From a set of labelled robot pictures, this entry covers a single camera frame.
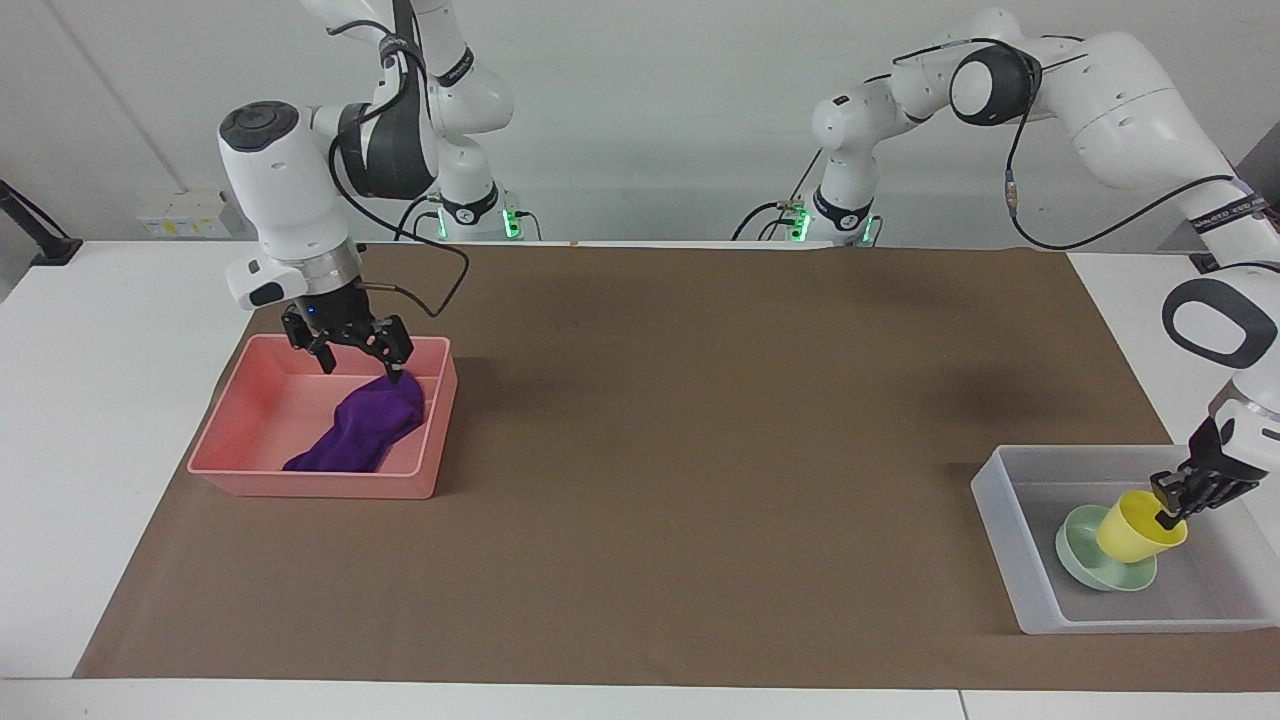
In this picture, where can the purple cloth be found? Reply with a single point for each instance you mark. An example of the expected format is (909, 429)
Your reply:
(360, 430)

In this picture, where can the green bowl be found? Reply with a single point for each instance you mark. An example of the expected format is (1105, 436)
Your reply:
(1080, 555)

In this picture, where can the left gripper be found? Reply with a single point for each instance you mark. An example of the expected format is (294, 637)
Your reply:
(1218, 452)

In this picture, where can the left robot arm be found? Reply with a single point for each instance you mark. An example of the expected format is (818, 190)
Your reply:
(1110, 90)

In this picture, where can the white wall socket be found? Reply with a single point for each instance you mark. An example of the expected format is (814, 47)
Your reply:
(185, 218)

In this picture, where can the pink plastic bin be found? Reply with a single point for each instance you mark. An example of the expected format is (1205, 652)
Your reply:
(250, 420)

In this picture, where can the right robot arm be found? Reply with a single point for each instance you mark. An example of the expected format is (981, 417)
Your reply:
(285, 190)

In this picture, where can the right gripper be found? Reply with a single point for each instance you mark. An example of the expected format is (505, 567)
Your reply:
(335, 312)

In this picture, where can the clear plastic bin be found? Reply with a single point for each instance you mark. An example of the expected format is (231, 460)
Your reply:
(1010, 540)

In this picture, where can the yellow cup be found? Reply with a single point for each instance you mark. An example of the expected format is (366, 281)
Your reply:
(1130, 530)

